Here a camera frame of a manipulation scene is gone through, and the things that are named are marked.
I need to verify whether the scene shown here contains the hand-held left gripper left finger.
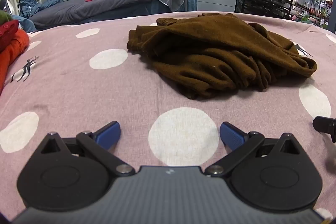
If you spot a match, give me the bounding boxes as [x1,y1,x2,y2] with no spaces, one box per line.
[37,121,136,177]

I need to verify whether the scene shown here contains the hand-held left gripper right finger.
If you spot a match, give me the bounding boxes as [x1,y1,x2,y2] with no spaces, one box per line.
[204,121,303,177]

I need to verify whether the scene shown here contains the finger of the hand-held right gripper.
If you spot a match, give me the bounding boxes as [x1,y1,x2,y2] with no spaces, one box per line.
[312,116,336,143]

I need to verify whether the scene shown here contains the brown knit sweater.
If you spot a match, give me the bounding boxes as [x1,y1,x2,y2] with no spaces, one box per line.
[127,12,318,100]

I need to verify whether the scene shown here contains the pink dotted blanket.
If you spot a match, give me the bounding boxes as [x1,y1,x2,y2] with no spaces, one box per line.
[0,11,336,224]

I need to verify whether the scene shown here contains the green plants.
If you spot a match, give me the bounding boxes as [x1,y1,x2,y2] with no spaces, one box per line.
[314,0,336,29]

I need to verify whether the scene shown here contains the orange knit garment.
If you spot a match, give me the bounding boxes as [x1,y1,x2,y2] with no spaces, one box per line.
[0,29,30,94]

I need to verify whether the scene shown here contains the blue cloth pile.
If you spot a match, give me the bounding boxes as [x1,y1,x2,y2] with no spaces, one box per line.
[13,15,37,33]
[20,0,63,18]

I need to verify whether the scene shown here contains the dark red garment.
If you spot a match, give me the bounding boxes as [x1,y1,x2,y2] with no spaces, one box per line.
[0,20,19,52]

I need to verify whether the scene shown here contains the green knit garment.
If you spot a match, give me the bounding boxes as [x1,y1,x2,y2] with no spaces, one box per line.
[0,10,13,28]

